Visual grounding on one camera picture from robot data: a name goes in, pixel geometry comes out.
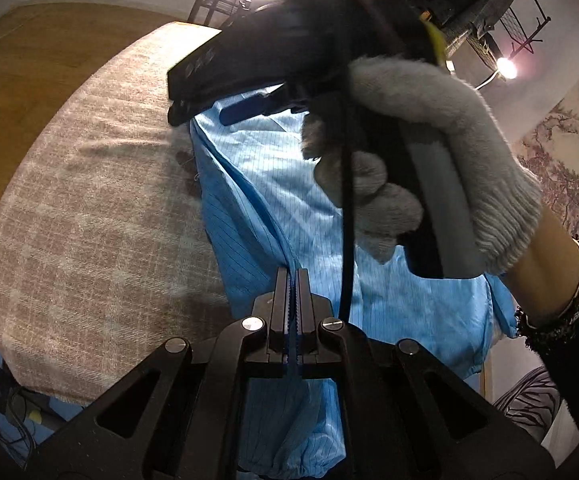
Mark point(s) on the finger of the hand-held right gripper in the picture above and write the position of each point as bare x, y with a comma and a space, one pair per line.
239, 111

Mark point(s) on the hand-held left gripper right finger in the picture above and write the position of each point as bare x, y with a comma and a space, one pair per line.
302, 310

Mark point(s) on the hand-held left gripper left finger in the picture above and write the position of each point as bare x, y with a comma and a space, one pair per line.
282, 310

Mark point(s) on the blue striped garment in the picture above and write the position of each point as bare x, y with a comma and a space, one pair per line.
269, 210

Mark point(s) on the person's right forearm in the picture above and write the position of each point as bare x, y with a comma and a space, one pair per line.
544, 270

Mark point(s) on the black metal clothes rack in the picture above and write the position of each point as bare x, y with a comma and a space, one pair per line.
517, 27

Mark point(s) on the person's right hand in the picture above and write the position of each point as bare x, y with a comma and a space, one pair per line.
479, 160

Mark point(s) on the beige plaid blanket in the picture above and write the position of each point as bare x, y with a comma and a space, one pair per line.
94, 210

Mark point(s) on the grey plaid hanging garment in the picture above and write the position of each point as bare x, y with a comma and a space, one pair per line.
479, 10

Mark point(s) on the small round lamp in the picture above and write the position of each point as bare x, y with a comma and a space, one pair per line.
507, 67

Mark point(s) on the black white patterned cloth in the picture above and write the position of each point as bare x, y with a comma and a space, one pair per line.
529, 400

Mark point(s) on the ink landscape wall poster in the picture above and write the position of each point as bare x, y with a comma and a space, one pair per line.
564, 170

